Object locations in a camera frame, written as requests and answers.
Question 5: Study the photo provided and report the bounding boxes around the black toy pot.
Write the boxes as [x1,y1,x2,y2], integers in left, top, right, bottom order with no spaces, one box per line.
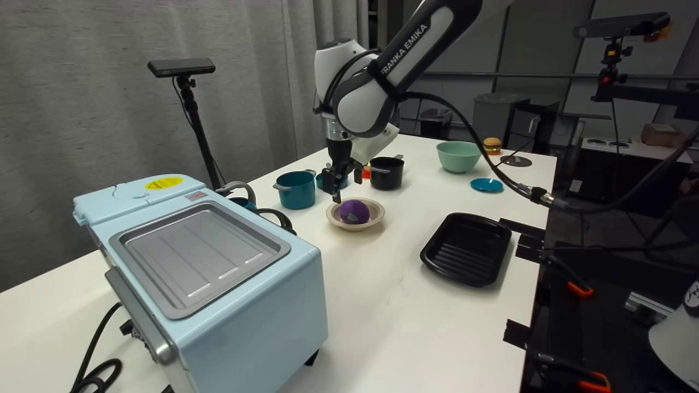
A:
[367,156,406,193]

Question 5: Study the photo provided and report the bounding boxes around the black cable loop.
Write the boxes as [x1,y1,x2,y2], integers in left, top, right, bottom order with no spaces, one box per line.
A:
[216,182,300,235]

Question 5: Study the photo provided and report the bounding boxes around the brown box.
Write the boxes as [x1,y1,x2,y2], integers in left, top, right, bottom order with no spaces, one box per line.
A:
[640,120,686,149]

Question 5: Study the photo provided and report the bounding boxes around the beige shallow bowl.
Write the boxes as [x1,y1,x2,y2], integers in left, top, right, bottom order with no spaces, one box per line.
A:
[325,195,386,233]

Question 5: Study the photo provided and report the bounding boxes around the light blue toaster oven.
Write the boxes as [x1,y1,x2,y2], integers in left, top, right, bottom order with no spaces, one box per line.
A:
[69,173,330,393]

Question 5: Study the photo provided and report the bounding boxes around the small blue cup orange item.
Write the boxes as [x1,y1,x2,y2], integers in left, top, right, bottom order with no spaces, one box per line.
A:
[314,165,350,195]

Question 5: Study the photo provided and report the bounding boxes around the grey curtain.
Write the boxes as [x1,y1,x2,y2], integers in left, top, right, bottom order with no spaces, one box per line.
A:
[0,0,374,285]

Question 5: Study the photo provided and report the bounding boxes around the mint green bowl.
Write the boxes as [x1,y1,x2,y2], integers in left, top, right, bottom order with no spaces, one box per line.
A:
[434,139,484,176]

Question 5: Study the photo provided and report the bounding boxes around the teal toy pot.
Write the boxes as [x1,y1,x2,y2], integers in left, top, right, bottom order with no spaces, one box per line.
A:
[270,168,318,212]

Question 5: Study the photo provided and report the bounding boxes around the purple toy with green leaf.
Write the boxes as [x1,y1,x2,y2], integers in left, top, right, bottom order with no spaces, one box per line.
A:
[338,198,372,225]

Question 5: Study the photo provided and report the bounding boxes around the grey camera on mount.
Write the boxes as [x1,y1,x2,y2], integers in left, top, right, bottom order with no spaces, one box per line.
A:
[577,9,673,104]

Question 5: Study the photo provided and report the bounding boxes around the black grill pan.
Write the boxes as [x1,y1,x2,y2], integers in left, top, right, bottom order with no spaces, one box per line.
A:
[418,212,516,288]

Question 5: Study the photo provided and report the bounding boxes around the black tripod stand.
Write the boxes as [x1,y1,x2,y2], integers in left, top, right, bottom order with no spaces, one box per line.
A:
[173,75,226,193]

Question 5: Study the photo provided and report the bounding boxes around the black oven power cable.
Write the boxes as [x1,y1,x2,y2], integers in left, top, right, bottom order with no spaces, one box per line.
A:
[69,301,127,393]

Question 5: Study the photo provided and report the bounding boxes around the black bar camera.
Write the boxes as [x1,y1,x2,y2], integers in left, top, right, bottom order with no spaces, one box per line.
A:
[146,57,219,81]

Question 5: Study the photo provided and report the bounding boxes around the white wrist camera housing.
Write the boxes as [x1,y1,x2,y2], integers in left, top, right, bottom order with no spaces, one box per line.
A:
[354,122,401,165]

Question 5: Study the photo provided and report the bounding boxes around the white round object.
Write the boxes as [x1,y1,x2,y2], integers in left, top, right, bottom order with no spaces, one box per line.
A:
[646,282,699,393]

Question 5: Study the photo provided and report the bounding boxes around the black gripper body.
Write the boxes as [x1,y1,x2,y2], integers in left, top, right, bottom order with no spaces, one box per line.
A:
[316,137,359,183]

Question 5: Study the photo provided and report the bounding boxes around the dark round disc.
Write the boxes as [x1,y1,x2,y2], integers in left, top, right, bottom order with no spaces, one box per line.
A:
[501,153,536,171]

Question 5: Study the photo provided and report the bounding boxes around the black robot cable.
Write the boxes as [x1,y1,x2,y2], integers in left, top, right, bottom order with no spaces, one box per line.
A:
[401,89,699,213]

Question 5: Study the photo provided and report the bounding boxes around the black clamp orange handle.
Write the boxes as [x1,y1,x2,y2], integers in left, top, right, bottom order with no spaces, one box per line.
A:
[501,317,613,393]
[501,217,597,301]

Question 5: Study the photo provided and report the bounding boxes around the black bin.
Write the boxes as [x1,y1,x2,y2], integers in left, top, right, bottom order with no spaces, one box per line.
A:
[420,106,454,139]

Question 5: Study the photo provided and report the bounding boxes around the teal flat lid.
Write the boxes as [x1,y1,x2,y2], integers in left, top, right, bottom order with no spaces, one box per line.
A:
[468,174,507,196]

